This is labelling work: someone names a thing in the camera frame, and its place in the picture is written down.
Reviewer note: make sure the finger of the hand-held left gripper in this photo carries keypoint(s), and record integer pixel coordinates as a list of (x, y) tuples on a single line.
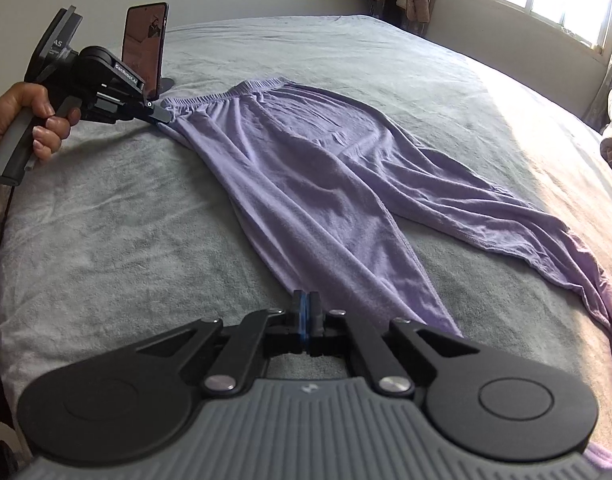
[(158, 114)]

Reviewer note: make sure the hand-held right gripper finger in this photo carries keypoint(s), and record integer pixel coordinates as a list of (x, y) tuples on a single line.
[(301, 325), (313, 325)]

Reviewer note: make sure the purple pants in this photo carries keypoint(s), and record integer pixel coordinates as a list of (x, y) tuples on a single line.
[(296, 175)]

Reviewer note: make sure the person's left hand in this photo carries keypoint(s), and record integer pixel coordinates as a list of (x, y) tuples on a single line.
[(15, 100)]

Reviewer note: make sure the black phone stand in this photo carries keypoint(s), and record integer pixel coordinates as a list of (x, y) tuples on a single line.
[(166, 85)]

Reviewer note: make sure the black smartphone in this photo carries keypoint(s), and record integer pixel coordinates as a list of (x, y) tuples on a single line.
[(145, 45)]

